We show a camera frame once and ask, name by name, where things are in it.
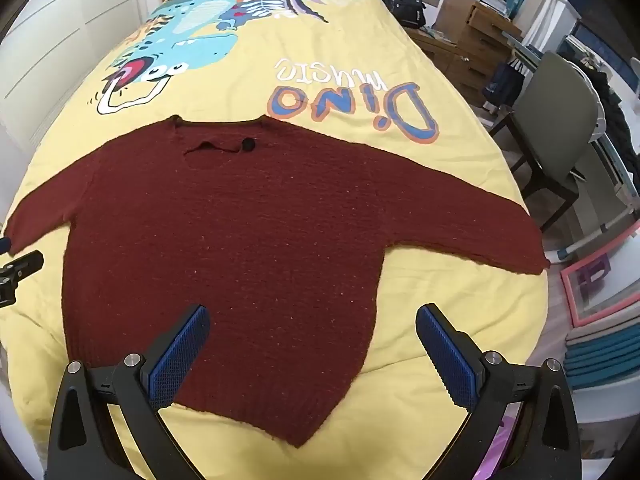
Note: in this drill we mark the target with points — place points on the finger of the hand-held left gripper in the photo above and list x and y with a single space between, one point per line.
20 272

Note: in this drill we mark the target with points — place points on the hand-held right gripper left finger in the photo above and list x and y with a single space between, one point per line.
177 355

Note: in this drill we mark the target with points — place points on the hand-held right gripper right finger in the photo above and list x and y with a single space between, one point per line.
447 355

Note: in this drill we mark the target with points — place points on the maroon knit sweater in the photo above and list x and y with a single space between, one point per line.
225 240

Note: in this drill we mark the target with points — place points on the stack of teal mats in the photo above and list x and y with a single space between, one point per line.
600 355

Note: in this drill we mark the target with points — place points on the white wardrobe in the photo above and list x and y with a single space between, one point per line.
75 20

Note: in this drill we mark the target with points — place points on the grey chair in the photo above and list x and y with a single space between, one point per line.
550 110

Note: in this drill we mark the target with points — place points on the navy bag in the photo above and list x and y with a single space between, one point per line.
502 87

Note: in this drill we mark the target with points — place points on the dark jacket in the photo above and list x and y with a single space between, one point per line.
615 115

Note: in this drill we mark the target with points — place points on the brown cardboard box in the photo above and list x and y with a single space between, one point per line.
480 35

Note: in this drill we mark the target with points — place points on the yellow dinosaur printed blanket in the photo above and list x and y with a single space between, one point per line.
350 45

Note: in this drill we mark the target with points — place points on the pink picture frame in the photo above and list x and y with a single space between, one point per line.
568 295

